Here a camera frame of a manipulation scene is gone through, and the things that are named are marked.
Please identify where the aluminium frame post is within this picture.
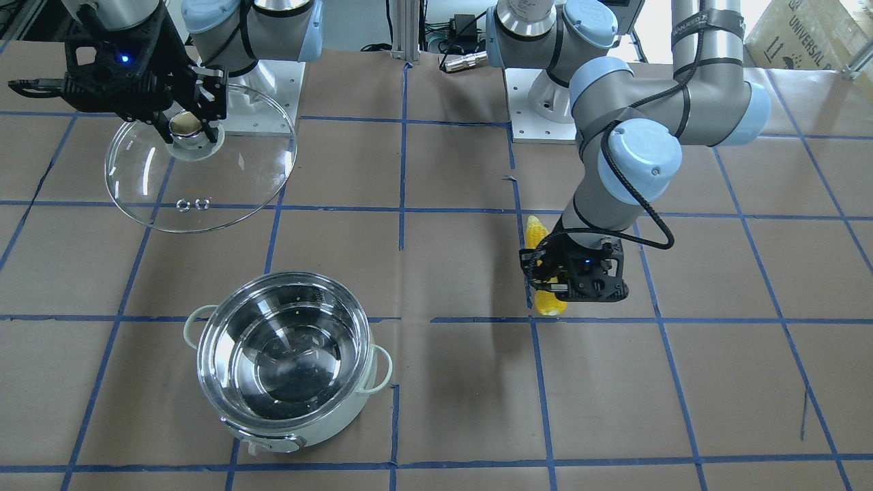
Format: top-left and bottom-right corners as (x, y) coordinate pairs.
(389, 0), (424, 65)

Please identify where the silver cable connector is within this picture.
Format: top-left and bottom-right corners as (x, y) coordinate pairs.
(441, 52), (488, 74)

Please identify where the yellow corn cob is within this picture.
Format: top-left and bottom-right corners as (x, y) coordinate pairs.
(524, 215), (567, 316)

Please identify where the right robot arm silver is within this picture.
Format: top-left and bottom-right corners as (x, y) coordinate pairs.
(60, 1), (323, 143)

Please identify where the glass pot lid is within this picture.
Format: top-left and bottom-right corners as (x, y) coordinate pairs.
(105, 108), (297, 234)

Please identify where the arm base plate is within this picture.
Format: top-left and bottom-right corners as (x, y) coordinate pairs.
(504, 68), (576, 144)
(220, 60), (308, 136)

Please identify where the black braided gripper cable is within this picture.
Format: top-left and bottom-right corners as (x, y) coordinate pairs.
(559, 0), (710, 250)

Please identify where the black power adapter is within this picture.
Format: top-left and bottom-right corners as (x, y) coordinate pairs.
(449, 14), (478, 44)

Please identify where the white steel cooking pot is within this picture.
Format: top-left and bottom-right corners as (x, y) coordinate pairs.
(183, 271), (394, 454)

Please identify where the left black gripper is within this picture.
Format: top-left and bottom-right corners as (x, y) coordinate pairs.
(520, 230), (629, 302)

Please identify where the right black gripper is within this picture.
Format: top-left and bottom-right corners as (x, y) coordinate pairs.
(60, 3), (227, 144)

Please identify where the cardboard box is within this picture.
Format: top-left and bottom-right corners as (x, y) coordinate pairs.
(745, 1), (872, 70)

